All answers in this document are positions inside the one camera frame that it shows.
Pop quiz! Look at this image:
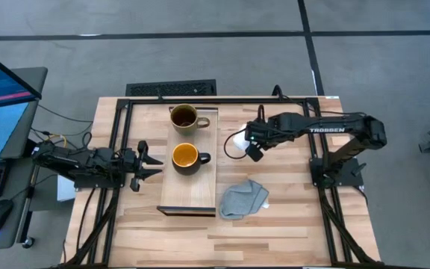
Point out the olive brown mug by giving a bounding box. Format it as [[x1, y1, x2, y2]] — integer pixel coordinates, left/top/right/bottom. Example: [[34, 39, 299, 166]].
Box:
[[169, 103, 211, 136]]

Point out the black looped cable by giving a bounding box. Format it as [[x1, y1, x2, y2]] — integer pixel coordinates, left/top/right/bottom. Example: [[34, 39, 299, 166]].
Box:
[[272, 84, 289, 101]]

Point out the black mug with yellow inside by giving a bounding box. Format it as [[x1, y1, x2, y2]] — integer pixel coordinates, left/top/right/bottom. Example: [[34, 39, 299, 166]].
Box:
[[171, 142, 212, 176]]

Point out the yellow cable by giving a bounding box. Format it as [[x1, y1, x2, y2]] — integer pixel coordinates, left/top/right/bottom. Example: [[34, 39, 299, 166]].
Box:
[[47, 133, 69, 149]]

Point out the white box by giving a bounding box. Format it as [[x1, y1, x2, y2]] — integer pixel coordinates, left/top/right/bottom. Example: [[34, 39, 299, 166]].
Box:
[[56, 174, 77, 202]]

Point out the grey side desk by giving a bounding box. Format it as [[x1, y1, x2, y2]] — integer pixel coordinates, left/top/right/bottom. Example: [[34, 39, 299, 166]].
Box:
[[0, 156, 39, 250]]

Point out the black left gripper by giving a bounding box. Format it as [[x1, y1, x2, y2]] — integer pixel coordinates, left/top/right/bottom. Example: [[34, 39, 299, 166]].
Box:
[[124, 140, 163, 193]]

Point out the grey cloth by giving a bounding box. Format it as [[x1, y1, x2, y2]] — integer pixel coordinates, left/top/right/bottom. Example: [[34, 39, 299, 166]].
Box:
[[218, 179, 270, 220]]

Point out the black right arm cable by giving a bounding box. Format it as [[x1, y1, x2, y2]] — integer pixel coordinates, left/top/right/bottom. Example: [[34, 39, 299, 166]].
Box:
[[223, 104, 267, 161]]

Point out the black floor vent grille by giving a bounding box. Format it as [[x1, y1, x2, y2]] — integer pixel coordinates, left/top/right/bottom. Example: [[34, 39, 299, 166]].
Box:
[[125, 78, 218, 97]]

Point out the wooden shelf with metal ends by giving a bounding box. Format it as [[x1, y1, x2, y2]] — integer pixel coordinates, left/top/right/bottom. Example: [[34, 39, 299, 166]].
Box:
[[157, 106, 219, 217]]

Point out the white mug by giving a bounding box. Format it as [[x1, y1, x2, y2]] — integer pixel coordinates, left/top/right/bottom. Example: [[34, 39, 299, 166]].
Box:
[[235, 125, 252, 152]]

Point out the black aluminium table frame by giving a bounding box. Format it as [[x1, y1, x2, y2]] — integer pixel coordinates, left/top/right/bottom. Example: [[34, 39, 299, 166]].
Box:
[[61, 96, 384, 268]]

